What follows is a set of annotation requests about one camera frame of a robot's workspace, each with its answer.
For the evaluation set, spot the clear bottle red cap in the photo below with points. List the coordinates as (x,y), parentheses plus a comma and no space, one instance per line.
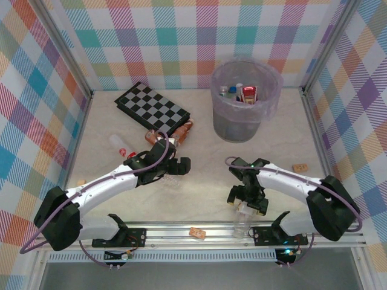
(116,140)

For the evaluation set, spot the clear bottle white label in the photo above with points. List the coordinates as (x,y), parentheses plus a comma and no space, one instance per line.
(242,223)

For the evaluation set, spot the amber tea bottle red label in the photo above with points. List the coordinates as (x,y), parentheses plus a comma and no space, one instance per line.
(249,94)

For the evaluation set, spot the small controller board green light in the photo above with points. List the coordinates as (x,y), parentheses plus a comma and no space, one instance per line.
(287,252)

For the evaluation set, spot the small wooden block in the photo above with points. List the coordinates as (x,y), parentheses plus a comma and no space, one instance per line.
(300,167)
(81,182)

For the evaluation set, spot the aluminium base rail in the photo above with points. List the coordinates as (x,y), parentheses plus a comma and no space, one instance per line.
(172,234)

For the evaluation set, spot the green label small bottle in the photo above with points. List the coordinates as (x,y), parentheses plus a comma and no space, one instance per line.
(223,90)

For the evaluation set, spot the mesh bin with plastic liner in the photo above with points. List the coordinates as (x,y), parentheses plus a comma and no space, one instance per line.
(236,124)

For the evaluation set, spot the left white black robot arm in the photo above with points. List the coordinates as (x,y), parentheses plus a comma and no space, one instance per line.
(99,187)

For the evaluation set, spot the folded black grey chessboard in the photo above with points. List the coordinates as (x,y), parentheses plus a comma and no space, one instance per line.
(151,107)

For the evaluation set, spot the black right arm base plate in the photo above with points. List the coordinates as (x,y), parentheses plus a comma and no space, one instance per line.
(263,234)

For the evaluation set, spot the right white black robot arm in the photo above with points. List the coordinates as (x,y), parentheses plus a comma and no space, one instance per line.
(290,181)

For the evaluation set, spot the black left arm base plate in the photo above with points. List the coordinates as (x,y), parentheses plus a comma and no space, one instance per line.
(136,235)

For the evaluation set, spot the aluminium corner post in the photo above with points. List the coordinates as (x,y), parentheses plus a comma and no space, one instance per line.
(69,51)
(328,45)

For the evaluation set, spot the aluminium side rail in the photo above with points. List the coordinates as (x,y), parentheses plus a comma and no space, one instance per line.
(315,127)
(75,154)

